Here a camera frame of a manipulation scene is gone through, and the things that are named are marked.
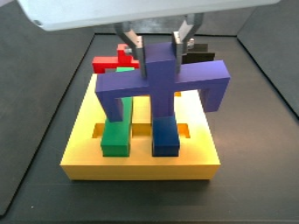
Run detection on purple three-legged block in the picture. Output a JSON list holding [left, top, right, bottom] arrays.
[[95, 42, 230, 122]]

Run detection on black angled bracket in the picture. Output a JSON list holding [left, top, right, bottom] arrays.
[[182, 44, 215, 64]]

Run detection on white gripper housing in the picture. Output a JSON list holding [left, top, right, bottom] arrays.
[[16, 0, 280, 78]]

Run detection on green bar block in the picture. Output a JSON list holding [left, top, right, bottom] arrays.
[[99, 66, 136, 158]]

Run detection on yellow slotted board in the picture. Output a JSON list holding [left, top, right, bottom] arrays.
[[60, 76, 220, 180]]

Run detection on blue bar block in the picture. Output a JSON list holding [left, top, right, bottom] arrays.
[[152, 116, 180, 157]]

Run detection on red three-legged block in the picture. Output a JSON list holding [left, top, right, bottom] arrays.
[[92, 44, 139, 74]]

